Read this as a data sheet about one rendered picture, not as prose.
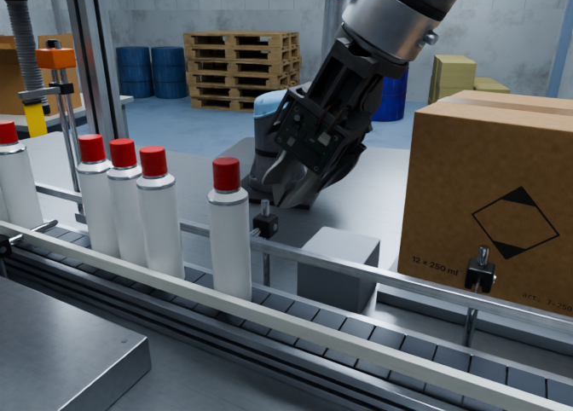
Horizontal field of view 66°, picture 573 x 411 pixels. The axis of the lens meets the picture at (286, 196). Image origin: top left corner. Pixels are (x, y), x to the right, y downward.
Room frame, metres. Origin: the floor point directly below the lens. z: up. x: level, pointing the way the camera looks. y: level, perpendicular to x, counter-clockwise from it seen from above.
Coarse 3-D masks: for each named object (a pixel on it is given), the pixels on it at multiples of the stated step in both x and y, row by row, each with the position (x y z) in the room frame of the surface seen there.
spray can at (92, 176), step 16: (80, 144) 0.61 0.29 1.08; (96, 144) 0.61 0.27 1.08; (96, 160) 0.61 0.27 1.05; (80, 176) 0.60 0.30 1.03; (96, 176) 0.60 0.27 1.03; (96, 192) 0.60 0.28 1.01; (96, 208) 0.60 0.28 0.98; (112, 208) 0.61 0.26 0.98; (96, 224) 0.60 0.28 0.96; (112, 224) 0.61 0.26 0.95; (96, 240) 0.60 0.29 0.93; (112, 240) 0.60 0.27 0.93; (112, 256) 0.60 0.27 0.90
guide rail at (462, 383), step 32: (0, 224) 0.68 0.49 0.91; (96, 256) 0.58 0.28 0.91; (160, 288) 0.52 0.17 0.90; (192, 288) 0.49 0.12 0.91; (256, 320) 0.45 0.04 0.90; (288, 320) 0.43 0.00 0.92; (352, 352) 0.39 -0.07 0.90; (384, 352) 0.37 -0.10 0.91; (448, 384) 0.34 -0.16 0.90; (480, 384) 0.33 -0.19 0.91
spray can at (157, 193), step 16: (144, 160) 0.55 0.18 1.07; (160, 160) 0.55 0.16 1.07; (144, 176) 0.55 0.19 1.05; (160, 176) 0.55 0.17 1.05; (144, 192) 0.54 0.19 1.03; (160, 192) 0.54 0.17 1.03; (176, 192) 0.56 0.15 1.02; (144, 208) 0.54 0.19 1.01; (160, 208) 0.54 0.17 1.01; (176, 208) 0.56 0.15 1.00; (144, 224) 0.54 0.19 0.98; (160, 224) 0.54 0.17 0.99; (176, 224) 0.55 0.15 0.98; (144, 240) 0.55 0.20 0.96; (160, 240) 0.54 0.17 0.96; (176, 240) 0.55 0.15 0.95; (160, 256) 0.54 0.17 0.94; (176, 256) 0.55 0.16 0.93; (160, 272) 0.54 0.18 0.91; (176, 272) 0.55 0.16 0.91
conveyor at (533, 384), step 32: (64, 256) 0.64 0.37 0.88; (256, 288) 0.54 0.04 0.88; (224, 320) 0.47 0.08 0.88; (320, 320) 0.47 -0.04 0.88; (352, 320) 0.47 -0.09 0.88; (320, 352) 0.41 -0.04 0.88; (416, 352) 0.41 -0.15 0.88; (448, 352) 0.41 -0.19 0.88; (416, 384) 0.36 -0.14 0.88; (512, 384) 0.36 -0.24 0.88; (544, 384) 0.36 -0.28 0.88
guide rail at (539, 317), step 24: (48, 192) 0.73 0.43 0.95; (72, 192) 0.71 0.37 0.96; (264, 240) 0.54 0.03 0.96; (312, 264) 0.49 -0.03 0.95; (336, 264) 0.48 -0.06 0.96; (360, 264) 0.47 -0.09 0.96; (408, 288) 0.44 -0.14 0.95; (432, 288) 0.43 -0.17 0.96; (456, 288) 0.42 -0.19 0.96; (504, 312) 0.39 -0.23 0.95; (528, 312) 0.38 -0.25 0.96; (552, 312) 0.38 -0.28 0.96
